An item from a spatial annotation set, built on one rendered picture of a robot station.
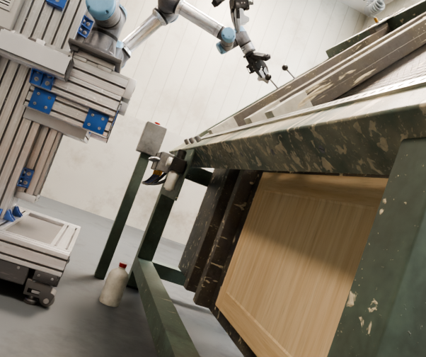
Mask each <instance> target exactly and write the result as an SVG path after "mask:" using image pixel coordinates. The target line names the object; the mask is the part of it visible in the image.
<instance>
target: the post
mask: <svg viewBox="0 0 426 357"><path fill-rule="evenodd" d="M149 157H151V156H149V155H148V154H145V153H142V152H141V153H140V155H139V158H138V160H137V163H136V166H135V168H134V171H133V173H132V176H131V179H130V181H129V184H128V187H127V190H126V191H125V195H124V197H123V199H122V202H121V205H120V208H119V210H118V212H117V216H116V218H115V221H114V223H113V226H112V229H111V231H110V234H109V236H108V240H107V242H106V244H105V247H104V250H103V253H102V255H101V257H100V260H99V262H98V265H97V268H96V271H95V273H94V277H96V278H100V279H103V280H104V279H105V276H106V273H107V272H108V268H109V266H110V262H111V261H112V258H113V255H114V253H115V250H116V247H117V244H118V242H119V240H120V237H121V234H122V231H123V229H124V226H125V223H126V221H127V218H128V216H129V212H130V210H131V208H132V205H133V202H134V199H135V197H136V195H137V191H138V190H139V187H140V184H141V182H142V179H143V176H144V173H145V171H146V168H147V166H148V163H149V160H148V158H149Z"/></svg>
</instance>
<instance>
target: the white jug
mask: <svg viewBox="0 0 426 357"><path fill-rule="evenodd" d="M126 267H127V264H126V263H124V262H120V263H119V267H118V268H113V269H112V270H111V271H110V272H109V274H108V277H107V279H106V281H105V285H104V286H103V290H102V292H101V294H100V297H99V301H100V302H101V303H103V304H104V305H107V306H111V307H118V306H119V304H120V301H121V299H122V296H123V293H124V291H125V288H126V286H127V282H128V280H129V277H128V273H127V272H126V270H125V268H126Z"/></svg>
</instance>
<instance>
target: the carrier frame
mask: <svg viewBox="0 0 426 357"><path fill-rule="evenodd" d="M263 172H270V173H286V174H313V175H328V176H356V177H371V178H385V179H388V182H387V184H386V188H385V191H384V194H383V196H382V199H381V202H380V205H379V209H378V210H377V213H376V217H375V219H374V223H373V225H372V228H371V231H370V233H369V237H368V240H367V243H366V246H365V248H364V251H363V254H362V258H361V260H360V263H359V266H358V268H357V272H356V274H355V278H354V280H353V283H352V286H351V288H350V292H349V295H348V297H347V301H346V303H345V306H344V309H343V311H342V315H341V318H340V321H339V323H338V327H337V329H336V332H335V336H334V338H333V341H332V344H331V346H330V350H329V352H328V355H327V357H426V137H417V138H408V139H403V140H402V141H401V145H400V147H399V150H398V153H397V156H396V159H395V162H394V164H393V168H392V170H391V174H390V175H379V174H342V173H323V172H304V171H267V170H247V169H214V171H213V173H212V172H211V171H207V170H205V169H202V168H192V167H189V169H188V172H187V175H186V177H185V179H187V180H189V181H192V182H195V183H198V184H200V185H203V186H206V187H207V190H206V192H205V196H204V198H203V200H202V203H201V206H200V209H199V211H198V214H197V217H196V219H195V222H194V225H193V227H192V230H191V233H190V236H189V238H188V241H187V244H186V246H185V249H184V252H183V255H182V257H181V260H180V263H179V265H178V268H177V267H175V266H171V265H168V264H166V263H162V262H160V261H156V260H153V257H154V254H155V252H156V249H157V246H158V245H159V241H160V239H161V235H162V234H163V230H164V228H165V226H166V223H167V220H168V217H169V215H170V212H171V209H172V207H173V204H174V200H173V199H171V198H169V197H167V196H165V195H163V194H161V190H162V188H163V185H164V183H163V184H162V187H161V190H160V192H159V195H158V198H157V200H156V203H155V206H154V209H153V210H152V213H151V216H150V218H149V221H148V224H147V226H146V229H145V232H144V235H143V237H142V240H141V243H140V245H139V248H138V250H137V254H136V256H135V258H134V261H133V264H132V267H131V269H130V271H129V275H128V277H129V280H128V282H127V286H126V287H128V288H132V289H135V290H138V291H139V294H140V297H141V300H142V304H143V307H144V311H145V315H146V318H147V322H148V324H149V328H150V332H151V335H152V339H153V341H154V345H155V349H156V353H157V356H158V357H200V355H199V353H198V352H197V349H196V348H195V345H194V343H193V342H192V339H191V338H190V335H189V334H188V332H187V330H186V328H185V326H184V324H183V322H182V320H181V318H180V316H179V314H178V312H177V310H176V308H175V306H174V304H173V303H172V301H171V299H170V297H169V295H168V293H167V291H166V289H165V287H164V285H163V283H162V281H161V279H162V280H165V281H168V282H172V283H175V284H178V285H181V286H183V287H184V288H185V289H186V290H189V291H191V292H194V293H195V296H194V298H193V301H194V303H195V304H196V305H199V306H202V307H206V308H209V310H210V311H211V313H212V314H213V315H214V316H215V318H216V319H217V321H218V322H219V323H220V325H221V326H222V327H223V329H224V330H225V332H226V333H227V334H228V335H229V337H230V338H231V340H232V341H233V342H234V343H235V345H236V346H237V348H238V349H239V351H240V352H241V353H242V354H243V356H244V357H257V356H256V355H255V354H254V352H253V351H252V350H251V348H250V347H249V346H248V344H247V343H246V342H245V341H244V340H243V339H242V337H241V336H240V335H239V333H238V332H237V331H236V330H235V329H234V327H233V326H232V325H231V324H230V322H229V321H228V320H227V318H226V317H225V316H224V315H223V314H222V313H221V311H220V310H219V308H218V307H217V306H216V305H215V303H216V301H217V298H218V295H219V292H220V290H221V287H222V284H223V282H224V279H225V276H226V272H227V271H228V268H229V264H230V263H231V259H232V256H233V255H234V251H235V248H236V245H237V243H238V240H239V237H240V235H241V232H242V229H243V226H244V224H245V221H246V218H247V216H248V212H249V210H250V208H251V204H252V202H253V199H254V196H255V193H256V191H257V188H258V185H259V183H260V179H261V177H262V175H263Z"/></svg>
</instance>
